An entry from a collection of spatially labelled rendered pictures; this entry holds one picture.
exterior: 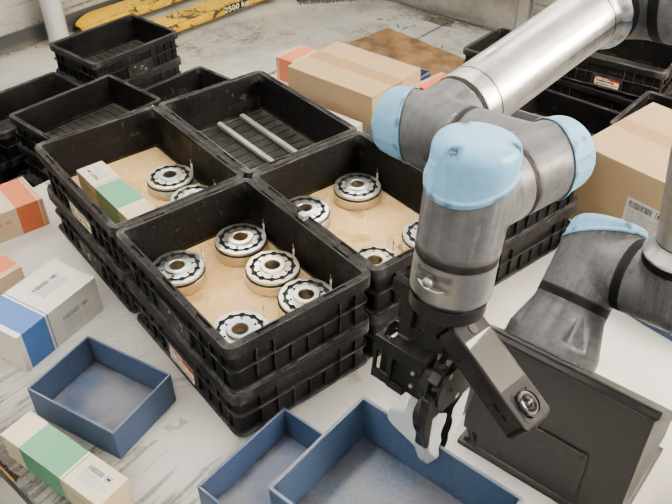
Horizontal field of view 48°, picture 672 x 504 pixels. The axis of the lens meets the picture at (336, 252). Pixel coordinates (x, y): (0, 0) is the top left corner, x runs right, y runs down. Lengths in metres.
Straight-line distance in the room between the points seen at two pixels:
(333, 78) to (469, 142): 1.51
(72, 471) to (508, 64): 0.90
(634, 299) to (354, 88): 1.10
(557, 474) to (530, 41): 0.69
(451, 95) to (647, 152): 1.08
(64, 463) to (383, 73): 1.32
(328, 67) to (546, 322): 1.19
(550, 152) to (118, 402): 1.00
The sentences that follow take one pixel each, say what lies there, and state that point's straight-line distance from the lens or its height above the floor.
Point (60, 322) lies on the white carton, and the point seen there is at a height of 0.75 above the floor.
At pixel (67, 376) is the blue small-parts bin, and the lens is 1.51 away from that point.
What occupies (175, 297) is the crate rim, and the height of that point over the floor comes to 0.93.
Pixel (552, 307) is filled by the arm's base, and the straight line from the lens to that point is 1.21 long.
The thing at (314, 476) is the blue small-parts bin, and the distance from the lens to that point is 0.85.
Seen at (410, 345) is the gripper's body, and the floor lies 1.26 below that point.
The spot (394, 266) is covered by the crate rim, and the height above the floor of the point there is 0.92.
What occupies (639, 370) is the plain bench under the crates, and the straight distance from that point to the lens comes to 1.57.
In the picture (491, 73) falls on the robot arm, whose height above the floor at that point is 1.43.
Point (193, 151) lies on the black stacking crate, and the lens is 1.74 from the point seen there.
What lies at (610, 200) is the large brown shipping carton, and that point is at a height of 0.80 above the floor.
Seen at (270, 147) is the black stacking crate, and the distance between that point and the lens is 1.87.
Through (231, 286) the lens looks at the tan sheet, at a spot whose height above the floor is 0.83.
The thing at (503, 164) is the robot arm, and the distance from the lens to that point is 0.61.
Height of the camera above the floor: 1.78
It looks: 39 degrees down
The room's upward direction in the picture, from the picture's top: 1 degrees counter-clockwise
